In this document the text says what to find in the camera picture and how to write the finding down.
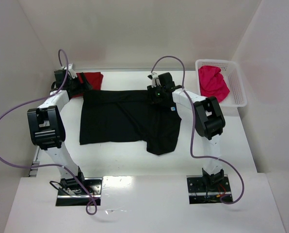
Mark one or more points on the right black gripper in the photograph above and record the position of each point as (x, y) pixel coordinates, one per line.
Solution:
(155, 97)

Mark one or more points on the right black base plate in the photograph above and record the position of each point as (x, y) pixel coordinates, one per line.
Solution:
(200, 194)

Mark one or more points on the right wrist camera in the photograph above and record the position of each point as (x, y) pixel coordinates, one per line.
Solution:
(153, 76)

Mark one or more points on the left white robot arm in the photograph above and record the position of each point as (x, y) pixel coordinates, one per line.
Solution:
(48, 133)

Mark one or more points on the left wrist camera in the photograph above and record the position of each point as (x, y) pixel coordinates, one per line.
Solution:
(70, 70)

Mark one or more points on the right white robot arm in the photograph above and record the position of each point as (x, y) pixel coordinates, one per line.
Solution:
(208, 117)

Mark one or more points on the black t-shirt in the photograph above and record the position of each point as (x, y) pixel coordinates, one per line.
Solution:
(129, 116)

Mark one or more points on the pink t-shirt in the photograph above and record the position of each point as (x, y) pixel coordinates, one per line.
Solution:
(212, 83)

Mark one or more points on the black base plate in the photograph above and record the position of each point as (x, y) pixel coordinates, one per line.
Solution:
(200, 194)
(76, 196)

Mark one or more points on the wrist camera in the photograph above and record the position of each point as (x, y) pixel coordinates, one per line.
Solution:
(153, 76)
(70, 70)

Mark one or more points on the folded red t-shirt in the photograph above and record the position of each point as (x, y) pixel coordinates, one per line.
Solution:
(94, 78)

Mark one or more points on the white plastic basket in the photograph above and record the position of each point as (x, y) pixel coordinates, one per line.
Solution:
(231, 74)

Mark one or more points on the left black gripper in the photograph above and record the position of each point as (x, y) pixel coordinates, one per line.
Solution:
(77, 82)

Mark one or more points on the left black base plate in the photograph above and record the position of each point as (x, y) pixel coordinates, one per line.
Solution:
(76, 196)

